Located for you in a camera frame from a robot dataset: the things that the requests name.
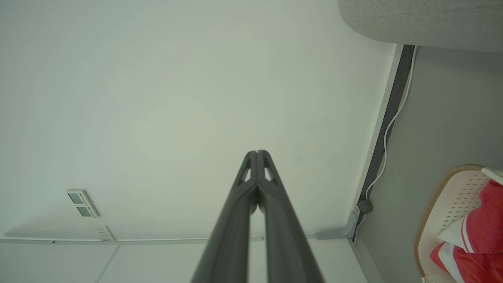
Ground red shorts white trim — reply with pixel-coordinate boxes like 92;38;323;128
468;179;503;254

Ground red jersey white sleeves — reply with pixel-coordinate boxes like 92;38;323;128
430;216;503;283

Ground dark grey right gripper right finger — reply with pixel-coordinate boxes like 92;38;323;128
257;150;325;283

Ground cream laundry basket brown rim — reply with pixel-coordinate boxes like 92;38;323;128
413;164;503;283

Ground grey fabric sofa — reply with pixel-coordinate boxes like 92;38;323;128
337;0;503;54

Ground white wall display panel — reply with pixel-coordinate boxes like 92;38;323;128
76;204;100;219
66;189;89;206

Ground white floor cable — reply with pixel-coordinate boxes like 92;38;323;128
365;46;418;201

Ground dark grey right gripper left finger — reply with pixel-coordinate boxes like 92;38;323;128
191;151;259;283

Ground white wall switch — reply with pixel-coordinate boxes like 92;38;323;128
94;225;116;242

